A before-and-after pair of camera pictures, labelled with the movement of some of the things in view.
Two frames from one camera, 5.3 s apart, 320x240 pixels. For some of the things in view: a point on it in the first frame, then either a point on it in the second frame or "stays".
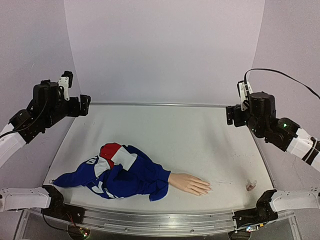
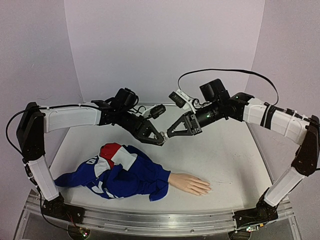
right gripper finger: (230, 114) → (184, 119)
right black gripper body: (230, 115) → (192, 122)
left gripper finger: (84, 110) → (159, 141)
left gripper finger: (85, 101) → (147, 128)
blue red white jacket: (119, 171) stays
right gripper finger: (237, 115) → (190, 132)
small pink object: (250, 186) → (164, 135)
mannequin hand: (189, 183) stays
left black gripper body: (57, 112) → (134, 128)
